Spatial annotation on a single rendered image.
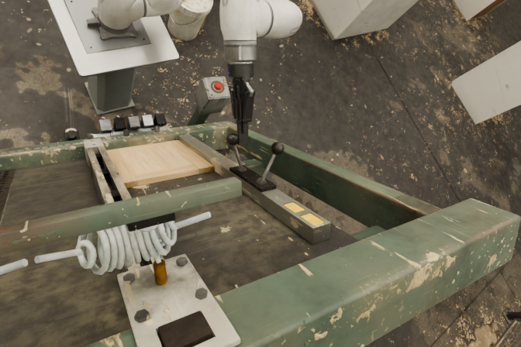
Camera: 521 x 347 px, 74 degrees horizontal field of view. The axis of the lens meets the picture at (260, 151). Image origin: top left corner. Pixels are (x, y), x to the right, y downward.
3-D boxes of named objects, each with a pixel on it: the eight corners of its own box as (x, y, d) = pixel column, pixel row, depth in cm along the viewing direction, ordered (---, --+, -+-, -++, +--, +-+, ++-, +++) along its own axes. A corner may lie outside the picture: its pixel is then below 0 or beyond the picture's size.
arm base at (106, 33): (81, 8, 170) (81, 1, 165) (128, 7, 181) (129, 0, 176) (92, 41, 167) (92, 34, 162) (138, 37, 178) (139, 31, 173)
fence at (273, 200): (189, 142, 156) (188, 133, 155) (330, 238, 77) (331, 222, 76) (178, 143, 153) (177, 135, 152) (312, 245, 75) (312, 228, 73)
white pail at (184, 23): (193, 11, 294) (208, -33, 255) (208, 40, 290) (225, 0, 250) (158, 15, 278) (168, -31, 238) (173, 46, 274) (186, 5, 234)
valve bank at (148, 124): (165, 121, 188) (173, 101, 167) (171, 146, 184) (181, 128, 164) (60, 134, 164) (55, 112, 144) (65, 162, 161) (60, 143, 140)
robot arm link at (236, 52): (246, 41, 101) (247, 62, 103) (218, 41, 97) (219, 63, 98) (262, 40, 93) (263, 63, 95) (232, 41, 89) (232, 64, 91)
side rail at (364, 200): (239, 146, 169) (238, 125, 166) (457, 261, 78) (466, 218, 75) (228, 148, 167) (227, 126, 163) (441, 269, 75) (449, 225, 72)
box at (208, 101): (214, 93, 186) (225, 75, 170) (220, 113, 183) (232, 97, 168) (193, 94, 180) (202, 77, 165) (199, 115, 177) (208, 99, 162)
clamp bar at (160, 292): (108, 154, 139) (98, 94, 132) (243, 410, 41) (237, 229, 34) (80, 158, 134) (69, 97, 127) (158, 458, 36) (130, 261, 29)
